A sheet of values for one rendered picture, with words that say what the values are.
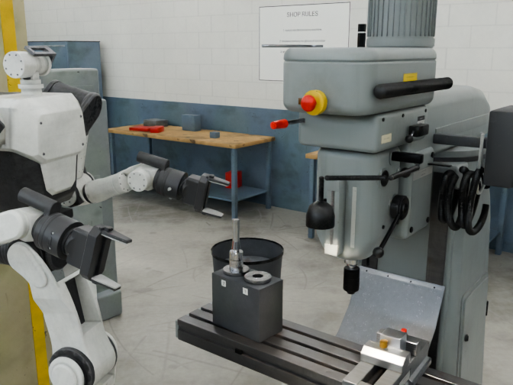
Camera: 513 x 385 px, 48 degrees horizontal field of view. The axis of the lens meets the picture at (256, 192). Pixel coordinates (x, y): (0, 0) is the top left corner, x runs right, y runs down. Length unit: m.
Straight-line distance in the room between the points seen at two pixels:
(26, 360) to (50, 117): 1.83
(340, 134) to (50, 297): 0.89
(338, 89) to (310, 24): 5.27
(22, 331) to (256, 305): 1.53
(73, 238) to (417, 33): 1.09
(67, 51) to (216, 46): 2.25
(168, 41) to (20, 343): 5.62
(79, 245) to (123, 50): 7.55
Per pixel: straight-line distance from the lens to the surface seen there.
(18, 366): 3.17
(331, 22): 6.52
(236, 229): 1.93
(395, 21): 1.75
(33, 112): 1.53
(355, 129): 1.49
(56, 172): 1.61
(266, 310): 1.91
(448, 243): 2.00
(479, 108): 2.26
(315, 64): 1.43
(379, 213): 1.59
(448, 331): 2.13
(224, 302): 1.99
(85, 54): 8.78
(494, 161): 1.72
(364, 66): 1.39
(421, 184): 1.78
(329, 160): 1.58
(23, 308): 3.06
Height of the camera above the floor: 1.88
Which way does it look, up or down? 14 degrees down
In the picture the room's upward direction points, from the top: straight up
